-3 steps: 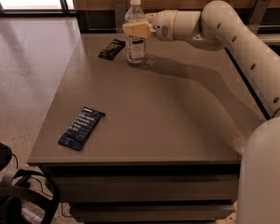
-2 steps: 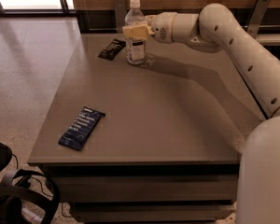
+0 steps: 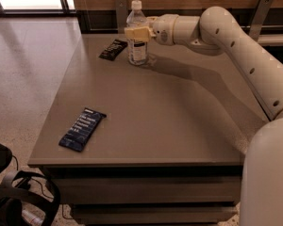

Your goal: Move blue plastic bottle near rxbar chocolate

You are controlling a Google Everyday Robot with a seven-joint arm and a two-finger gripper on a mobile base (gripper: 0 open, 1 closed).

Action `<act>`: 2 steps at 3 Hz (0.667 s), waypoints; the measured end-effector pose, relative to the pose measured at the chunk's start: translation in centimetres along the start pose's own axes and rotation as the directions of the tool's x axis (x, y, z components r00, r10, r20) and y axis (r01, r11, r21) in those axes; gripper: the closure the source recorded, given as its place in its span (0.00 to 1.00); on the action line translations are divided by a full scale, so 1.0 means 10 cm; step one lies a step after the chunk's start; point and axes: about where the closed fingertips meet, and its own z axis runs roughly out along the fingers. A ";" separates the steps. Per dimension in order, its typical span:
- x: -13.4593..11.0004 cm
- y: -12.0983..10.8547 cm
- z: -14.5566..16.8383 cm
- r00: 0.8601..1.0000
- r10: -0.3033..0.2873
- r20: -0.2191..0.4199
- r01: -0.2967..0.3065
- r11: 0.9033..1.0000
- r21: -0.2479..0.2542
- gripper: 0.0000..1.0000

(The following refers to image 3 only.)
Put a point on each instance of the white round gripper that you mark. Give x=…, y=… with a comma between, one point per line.
x=162, y=29

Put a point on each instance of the clear plastic water bottle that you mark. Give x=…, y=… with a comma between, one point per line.
x=137, y=50

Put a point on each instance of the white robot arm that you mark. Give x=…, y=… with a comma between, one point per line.
x=212, y=33

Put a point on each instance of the right metal wall bracket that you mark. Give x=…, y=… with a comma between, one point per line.
x=259, y=15

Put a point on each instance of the metal wall bracket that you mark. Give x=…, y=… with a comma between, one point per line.
x=121, y=7
x=259, y=15

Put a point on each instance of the black rxbar chocolate wrapper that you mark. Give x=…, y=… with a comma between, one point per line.
x=112, y=51

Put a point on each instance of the left metal wall bracket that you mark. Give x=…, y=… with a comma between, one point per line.
x=121, y=7

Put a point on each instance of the grey drawer cabinet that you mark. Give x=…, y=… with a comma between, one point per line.
x=170, y=150

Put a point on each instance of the blue rxbar wrapper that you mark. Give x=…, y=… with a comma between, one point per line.
x=81, y=131

